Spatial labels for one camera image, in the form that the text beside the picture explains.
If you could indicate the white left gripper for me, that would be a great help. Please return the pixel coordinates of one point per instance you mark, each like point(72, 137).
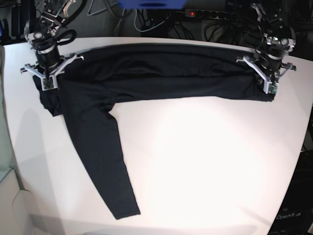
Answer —
point(270, 73)

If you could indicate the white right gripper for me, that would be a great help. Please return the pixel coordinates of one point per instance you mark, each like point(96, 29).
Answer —
point(48, 78)

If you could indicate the dark navy T-shirt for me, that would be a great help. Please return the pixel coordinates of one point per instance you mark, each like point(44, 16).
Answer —
point(91, 86)

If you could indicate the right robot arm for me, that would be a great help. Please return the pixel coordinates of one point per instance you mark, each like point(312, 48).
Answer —
point(43, 35)

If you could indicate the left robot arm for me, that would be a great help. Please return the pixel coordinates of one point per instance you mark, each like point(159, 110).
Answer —
point(278, 40)

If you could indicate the black adapters on floor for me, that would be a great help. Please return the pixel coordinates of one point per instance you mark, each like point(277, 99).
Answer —
point(13, 16)

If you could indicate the blue plastic bin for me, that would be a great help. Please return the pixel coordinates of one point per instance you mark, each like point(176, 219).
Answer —
point(152, 4)

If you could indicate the black OpenArm computer case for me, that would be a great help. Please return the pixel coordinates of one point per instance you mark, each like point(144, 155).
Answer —
point(295, 216)

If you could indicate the white power strip red switch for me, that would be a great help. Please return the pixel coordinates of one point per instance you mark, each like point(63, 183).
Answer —
point(207, 14)

